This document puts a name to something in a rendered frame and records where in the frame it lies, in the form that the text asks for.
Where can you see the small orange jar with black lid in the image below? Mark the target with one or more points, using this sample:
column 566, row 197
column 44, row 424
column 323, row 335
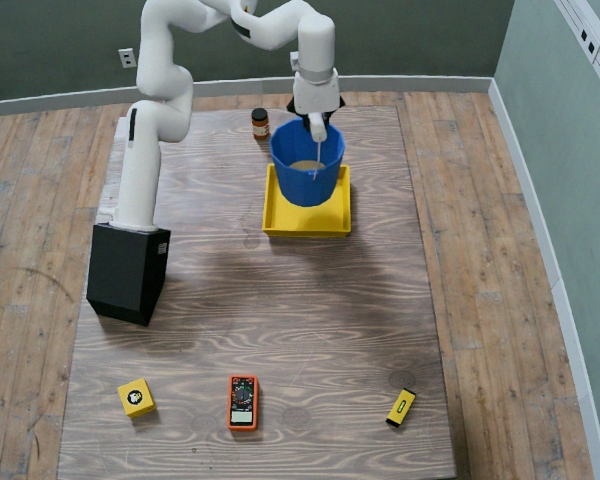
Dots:
column 260, row 123

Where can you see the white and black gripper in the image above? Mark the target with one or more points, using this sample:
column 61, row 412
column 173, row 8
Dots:
column 323, row 96

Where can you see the yellow rectangular tray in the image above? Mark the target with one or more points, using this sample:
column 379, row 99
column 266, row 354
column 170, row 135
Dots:
column 281, row 218

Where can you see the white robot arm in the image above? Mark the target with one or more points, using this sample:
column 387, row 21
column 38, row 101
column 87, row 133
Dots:
column 149, row 122

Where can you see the yellow pocket level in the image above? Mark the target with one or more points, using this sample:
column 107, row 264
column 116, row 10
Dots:
column 400, row 408

